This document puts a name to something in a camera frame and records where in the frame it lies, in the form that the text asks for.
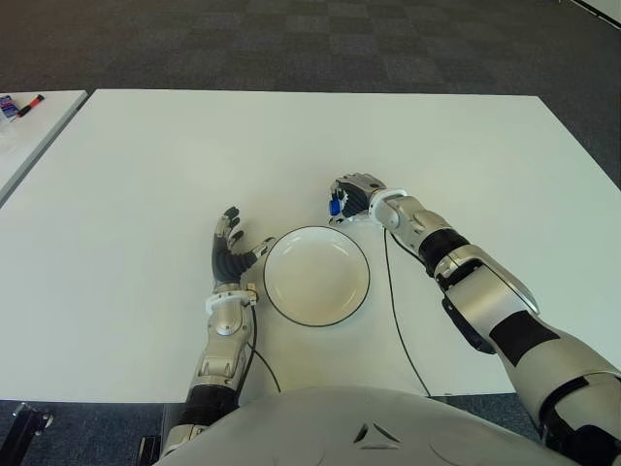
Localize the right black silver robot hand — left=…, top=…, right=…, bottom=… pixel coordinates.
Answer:
left=327, top=171, right=388, bottom=224

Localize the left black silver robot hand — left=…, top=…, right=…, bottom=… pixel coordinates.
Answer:
left=211, top=206, right=277, bottom=287

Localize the white plate black rim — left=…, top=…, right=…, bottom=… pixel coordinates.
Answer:
left=263, top=225, right=373, bottom=327

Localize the grey robot torso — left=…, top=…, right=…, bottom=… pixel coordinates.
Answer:
left=154, top=386, right=573, bottom=466

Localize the white side table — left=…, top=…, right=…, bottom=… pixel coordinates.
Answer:
left=0, top=90, right=89, bottom=208

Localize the red black marker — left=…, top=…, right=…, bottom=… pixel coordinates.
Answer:
left=16, top=93, right=47, bottom=119

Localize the black table foot caster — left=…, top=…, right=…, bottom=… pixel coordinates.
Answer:
left=10, top=401, right=52, bottom=441

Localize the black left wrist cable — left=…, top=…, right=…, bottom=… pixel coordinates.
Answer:
left=245, top=300, right=281, bottom=393

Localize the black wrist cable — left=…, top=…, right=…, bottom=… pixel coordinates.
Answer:
left=245, top=300, right=281, bottom=393
left=383, top=227, right=432, bottom=397

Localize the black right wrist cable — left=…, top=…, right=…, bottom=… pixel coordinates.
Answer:
left=383, top=227, right=432, bottom=397

